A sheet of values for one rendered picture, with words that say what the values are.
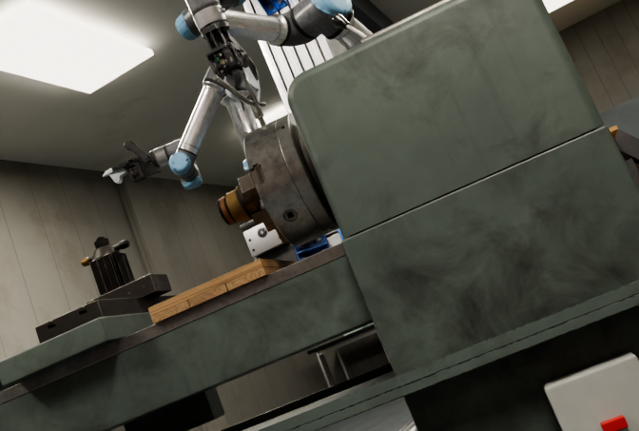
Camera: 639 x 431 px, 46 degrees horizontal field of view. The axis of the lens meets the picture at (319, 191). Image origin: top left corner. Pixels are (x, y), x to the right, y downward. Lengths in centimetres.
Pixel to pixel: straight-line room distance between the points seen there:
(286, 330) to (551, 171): 67
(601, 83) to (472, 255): 792
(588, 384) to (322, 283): 59
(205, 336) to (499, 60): 90
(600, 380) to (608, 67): 807
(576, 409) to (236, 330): 75
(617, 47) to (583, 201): 796
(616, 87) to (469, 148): 785
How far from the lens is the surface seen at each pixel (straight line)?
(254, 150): 178
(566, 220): 158
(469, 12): 167
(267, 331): 172
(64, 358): 187
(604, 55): 949
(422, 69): 164
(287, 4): 289
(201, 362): 178
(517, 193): 158
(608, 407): 153
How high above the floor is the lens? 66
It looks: 11 degrees up
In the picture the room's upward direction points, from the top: 22 degrees counter-clockwise
